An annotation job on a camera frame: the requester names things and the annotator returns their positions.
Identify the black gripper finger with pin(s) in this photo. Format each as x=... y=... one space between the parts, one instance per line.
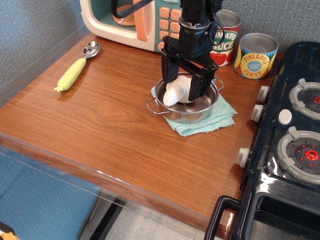
x=199 y=85
x=169 y=68

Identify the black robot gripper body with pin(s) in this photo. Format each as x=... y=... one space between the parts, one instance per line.
x=198 y=25

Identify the white plush mushroom brown cap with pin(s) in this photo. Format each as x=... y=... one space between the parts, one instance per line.
x=177 y=91

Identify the teal toy microwave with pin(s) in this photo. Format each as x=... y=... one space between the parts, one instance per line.
x=143 y=29

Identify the small steel pot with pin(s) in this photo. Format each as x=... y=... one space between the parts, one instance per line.
x=186 y=113

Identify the tomato sauce can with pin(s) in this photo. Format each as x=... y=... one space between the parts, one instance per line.
x=225 y=38

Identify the teal folded cloth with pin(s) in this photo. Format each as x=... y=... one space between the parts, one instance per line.
x=221 y=117

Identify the pineapple slices can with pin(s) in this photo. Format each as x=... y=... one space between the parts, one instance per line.
x=255 y=55

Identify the black toy stove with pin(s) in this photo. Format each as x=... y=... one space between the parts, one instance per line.
x=280 y=186

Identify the orange plush toy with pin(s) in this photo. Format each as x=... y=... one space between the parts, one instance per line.
x=8 y=236

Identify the spoon with green handle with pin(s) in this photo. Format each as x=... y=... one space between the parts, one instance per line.
x=74 y=71

